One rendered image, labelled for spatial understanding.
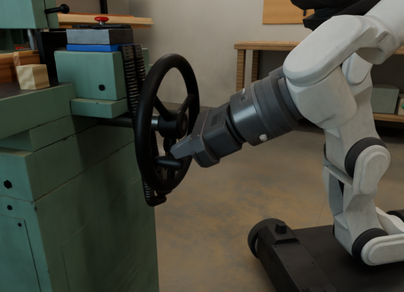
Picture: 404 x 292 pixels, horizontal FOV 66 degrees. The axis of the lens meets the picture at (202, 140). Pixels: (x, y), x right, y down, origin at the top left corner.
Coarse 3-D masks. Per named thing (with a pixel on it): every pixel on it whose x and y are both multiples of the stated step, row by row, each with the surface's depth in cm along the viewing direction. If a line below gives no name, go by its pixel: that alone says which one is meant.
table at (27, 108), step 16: (0, 96) 49; (16, 96) 50; (32, 96) 52; (48, 96) 55; (64, 96) 59; (0, 112) 47; (16, 112) 50; (32, 112) 53; (48, 112) 56; (64, 112) 60; (80, 112) 60; (96, 112) 59; (112, 112) 58; (0, 128) 47; (16, 128) 50
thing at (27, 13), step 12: (0, 0) 66; (12, 0) 65; (24, 0) 64; (36, 0) 64; (48, 0) 67; (0, 12) 67; (12, 12) 66; (24, 12) 65; (36, 12) 65; (0, 24) 68; (12, 24) 67; (24, 24) 66; (36, 24) 65; (48, 24) 68
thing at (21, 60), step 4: (16, 56) 61; (20, 56) 61; (24, 56) 62; (28, 56) 63; (32, 56) 63; (36, 56) 64; (16, 60) 61; (20, 60) 61; (24, 60) 62; (28, 60) 63; (32, 60) 64; (36, 60) 64; (16, 64) 61; (20, 64) 61; (24, 64) 62; (16, 68) 62; (16, 72) 62; (48, 76) 68; (52, 76) 69
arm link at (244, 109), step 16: (240, 96) 45; (208, 112) 52; (224, 112) 47; (240, 112) 44; (256, 112) 43; (208, 128) 48; (224, 128) 45; (240, 128) 44; (256, 128) 44; (192, 144) 47; (208, 144) 47; (224, 144) 46; (240, 144) 48; (256, 144) 47; (208, 160) 47
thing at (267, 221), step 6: (264, 222) 137; (270, 222) 136; (276, 222) 137; (252, 228) 139; (258, 228) 136; (252, 234) 137; (252, 240) 136; (252, 246) 137; (252, 252) 138; (258, 258) 140
